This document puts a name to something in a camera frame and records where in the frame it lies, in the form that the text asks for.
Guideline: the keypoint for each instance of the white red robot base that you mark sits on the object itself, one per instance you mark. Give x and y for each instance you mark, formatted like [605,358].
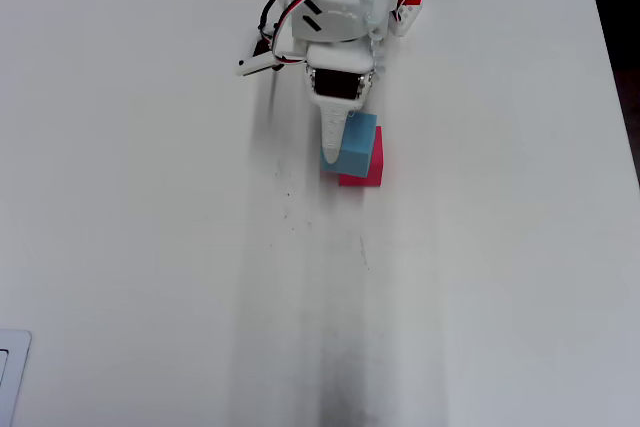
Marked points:
[407,17]

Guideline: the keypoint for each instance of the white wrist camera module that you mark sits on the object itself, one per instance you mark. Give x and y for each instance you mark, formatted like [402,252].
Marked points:
[255,66]

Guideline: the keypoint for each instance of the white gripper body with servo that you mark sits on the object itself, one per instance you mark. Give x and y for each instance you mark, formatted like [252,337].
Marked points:
[336,83]

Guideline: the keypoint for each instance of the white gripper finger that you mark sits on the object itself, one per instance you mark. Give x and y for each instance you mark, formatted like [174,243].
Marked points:
[332,132]

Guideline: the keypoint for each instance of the silver laptop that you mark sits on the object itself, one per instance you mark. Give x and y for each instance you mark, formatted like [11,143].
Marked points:
[20,357]

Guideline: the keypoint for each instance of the blue foam cube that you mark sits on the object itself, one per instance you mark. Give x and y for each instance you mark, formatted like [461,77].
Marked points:
[360,142]

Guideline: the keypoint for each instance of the red foam cube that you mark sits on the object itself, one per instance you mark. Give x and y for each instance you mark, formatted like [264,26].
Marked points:
[377,167]

